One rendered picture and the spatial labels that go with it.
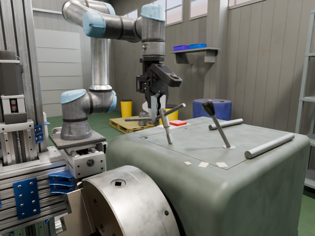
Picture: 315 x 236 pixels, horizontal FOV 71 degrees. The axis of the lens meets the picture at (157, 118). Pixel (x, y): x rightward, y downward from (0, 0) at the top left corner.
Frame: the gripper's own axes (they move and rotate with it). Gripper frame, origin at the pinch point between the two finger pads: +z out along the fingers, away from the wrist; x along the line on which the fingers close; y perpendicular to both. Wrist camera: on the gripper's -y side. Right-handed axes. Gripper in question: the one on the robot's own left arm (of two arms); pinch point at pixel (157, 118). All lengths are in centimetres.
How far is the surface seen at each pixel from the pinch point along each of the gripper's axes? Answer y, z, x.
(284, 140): -31.2, 5.7, -25.9
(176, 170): -20.0, 8.5, 11.3
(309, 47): 27, -42, -248
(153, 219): -24.2, 14.6, 22.3
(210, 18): 214, -113, -318
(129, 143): 2.5, 7.7, 9.8
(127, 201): -19.8, 11.1, 25.5
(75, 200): -7.2, 14.4, 31.8
